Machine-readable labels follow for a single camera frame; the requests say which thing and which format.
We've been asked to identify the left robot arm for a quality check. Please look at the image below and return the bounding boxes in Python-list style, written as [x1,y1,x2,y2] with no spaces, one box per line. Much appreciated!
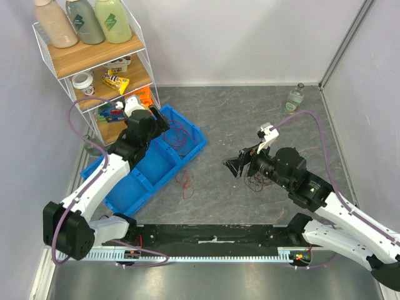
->
[42,105,169,264]

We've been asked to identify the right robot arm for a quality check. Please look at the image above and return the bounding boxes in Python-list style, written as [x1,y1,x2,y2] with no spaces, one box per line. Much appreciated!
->
[222,147,399,291]

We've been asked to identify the blue three-compartment bin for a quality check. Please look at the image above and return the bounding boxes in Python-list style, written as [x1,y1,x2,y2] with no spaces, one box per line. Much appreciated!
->
[80,104,208,216]

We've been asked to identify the orange snack packets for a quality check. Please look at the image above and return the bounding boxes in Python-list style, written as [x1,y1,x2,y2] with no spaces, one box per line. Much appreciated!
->
[135,86,154,108]

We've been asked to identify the blue green box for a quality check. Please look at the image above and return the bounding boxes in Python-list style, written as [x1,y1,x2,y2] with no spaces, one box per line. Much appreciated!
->
[97,105,125,123]

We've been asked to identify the yellow snack bag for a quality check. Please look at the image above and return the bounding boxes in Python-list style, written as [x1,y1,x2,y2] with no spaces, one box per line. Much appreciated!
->
[102,69,130,95]

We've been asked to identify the white yoghurt tub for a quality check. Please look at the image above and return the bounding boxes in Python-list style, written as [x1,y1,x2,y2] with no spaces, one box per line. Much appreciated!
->
[103,55,131,74]

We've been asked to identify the clear glass bottle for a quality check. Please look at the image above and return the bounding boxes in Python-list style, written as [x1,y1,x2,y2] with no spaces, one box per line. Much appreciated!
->
[284,82,305,114]

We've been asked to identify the white lidded cup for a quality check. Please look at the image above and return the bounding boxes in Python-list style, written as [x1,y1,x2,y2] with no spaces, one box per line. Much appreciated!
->
[72,72,95,96]

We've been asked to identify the light green bottle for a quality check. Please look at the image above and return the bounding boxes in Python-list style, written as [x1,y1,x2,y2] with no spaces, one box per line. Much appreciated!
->
[94,0,132,44]

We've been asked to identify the grey-green bottle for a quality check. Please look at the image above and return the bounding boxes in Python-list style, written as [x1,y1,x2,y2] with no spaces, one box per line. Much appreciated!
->
[66,0,106,45]

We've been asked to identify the beige bottle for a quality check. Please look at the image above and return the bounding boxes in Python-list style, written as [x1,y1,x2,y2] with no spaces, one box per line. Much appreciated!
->
[34,0,79,49]

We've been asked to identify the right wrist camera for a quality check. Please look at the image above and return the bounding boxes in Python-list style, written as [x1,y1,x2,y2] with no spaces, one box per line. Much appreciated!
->
[257,122,279,154]

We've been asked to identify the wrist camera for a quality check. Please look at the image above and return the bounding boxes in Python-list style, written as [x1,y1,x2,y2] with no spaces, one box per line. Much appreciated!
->
[115,95,146,121]
[257,122,279,154]

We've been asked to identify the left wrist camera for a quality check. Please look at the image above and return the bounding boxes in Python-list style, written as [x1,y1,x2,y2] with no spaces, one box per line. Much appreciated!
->
[115,95,146,121]

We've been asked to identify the white wire wooden shelf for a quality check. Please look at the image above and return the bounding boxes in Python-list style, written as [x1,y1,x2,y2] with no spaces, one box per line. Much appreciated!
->
[34,1,160,146]

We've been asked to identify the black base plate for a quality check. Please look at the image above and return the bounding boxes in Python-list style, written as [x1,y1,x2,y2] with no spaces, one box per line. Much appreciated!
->
[122,224,309,257]

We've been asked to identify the grey cable duct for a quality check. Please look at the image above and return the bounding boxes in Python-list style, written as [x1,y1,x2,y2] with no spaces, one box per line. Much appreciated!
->
[59,246,312,265]

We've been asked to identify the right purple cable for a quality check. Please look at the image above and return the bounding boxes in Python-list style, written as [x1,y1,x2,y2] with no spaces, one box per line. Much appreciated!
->
[271,111,400,270]

